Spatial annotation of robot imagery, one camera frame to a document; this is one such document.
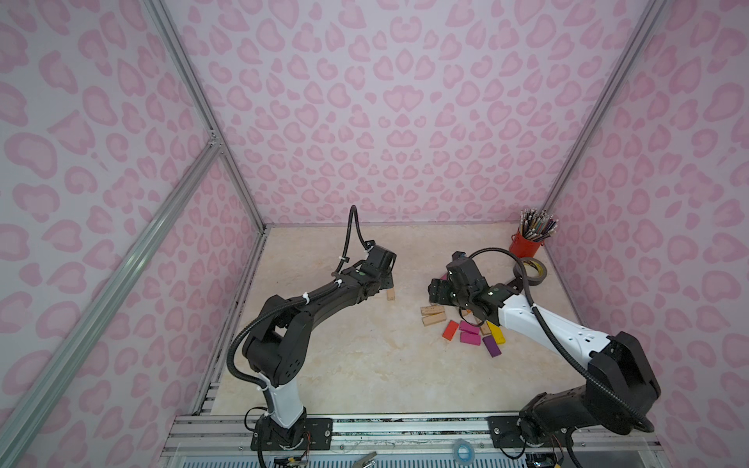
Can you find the red block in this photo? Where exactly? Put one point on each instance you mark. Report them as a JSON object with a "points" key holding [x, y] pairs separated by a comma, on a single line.
{"points": [[450, 330]]}

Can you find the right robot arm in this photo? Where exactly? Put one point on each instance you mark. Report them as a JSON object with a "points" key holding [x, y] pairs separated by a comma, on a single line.
{"points": [[619, 387]]}

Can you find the red pen cup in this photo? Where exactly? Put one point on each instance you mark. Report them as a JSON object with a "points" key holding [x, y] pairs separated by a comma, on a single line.
{"points": [[522, 247]]}

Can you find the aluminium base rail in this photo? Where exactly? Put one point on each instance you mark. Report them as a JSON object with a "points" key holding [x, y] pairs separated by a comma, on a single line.
{"points": [[406, 440]]}

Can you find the magenta block upper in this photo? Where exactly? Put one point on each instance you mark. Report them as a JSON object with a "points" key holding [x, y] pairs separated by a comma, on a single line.
{"points": [[468, 328]]}

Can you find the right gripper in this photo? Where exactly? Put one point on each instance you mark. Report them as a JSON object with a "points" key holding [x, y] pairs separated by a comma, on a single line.
{"points": [[441, 292]]}

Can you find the yellow block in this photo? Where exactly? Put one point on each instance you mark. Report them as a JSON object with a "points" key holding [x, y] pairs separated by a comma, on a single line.
{"points": [[496, 333]]}

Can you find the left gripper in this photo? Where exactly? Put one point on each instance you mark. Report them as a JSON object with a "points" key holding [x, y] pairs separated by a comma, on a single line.
{"points": [[385, 280]]}

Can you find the dark tape roll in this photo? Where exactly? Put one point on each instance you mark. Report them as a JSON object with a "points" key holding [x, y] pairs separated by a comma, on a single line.
{"points": [[533, 270]]}

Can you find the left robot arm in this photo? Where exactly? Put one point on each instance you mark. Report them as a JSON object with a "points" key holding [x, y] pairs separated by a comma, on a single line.
{"points": [[271, 351]]}

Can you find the magenta block lower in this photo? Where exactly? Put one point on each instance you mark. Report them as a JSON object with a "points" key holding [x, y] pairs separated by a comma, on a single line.
{"points": [[470, 338]]}

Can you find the purple block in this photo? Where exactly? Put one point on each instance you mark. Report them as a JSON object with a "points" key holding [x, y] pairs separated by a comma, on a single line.
{"points": [[491, 346]]}

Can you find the magenta block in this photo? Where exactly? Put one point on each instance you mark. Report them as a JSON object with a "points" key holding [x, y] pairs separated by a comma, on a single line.
{"points": [[468, 328], [470, 338]]}

